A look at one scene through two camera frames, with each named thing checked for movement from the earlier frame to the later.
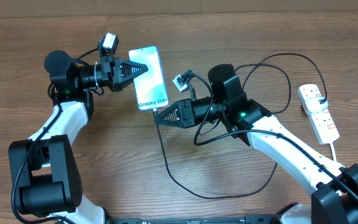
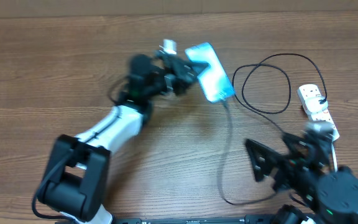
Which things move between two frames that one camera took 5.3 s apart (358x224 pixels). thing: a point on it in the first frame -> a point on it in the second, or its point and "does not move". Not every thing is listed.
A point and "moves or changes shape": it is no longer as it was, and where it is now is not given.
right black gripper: [186, 112] -> [291, 167]
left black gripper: [114, 73] -> [182, 70]
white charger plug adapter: [314, 105] does not move
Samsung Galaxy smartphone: [150, 87] moves or changes shape
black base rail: [258, 219] does not move
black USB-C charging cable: [243, 87] -> [234, 94]
